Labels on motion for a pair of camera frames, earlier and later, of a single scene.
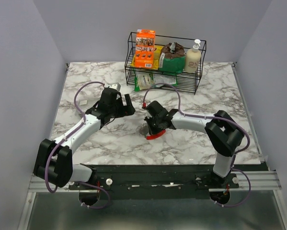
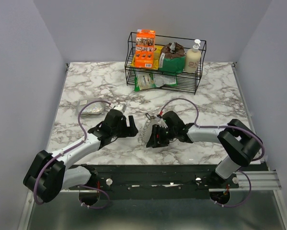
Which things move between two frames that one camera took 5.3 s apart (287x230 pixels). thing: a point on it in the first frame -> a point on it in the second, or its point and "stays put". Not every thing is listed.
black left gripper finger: x=130 y=109 -> x=132 y=131
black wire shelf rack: x=167 y=62 stays put
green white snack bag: x=144 y=81 stays put
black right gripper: x=151 y=131 -> x=159 y=142
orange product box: x=144 y=48 stays put
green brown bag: x=172 y=57 stays put
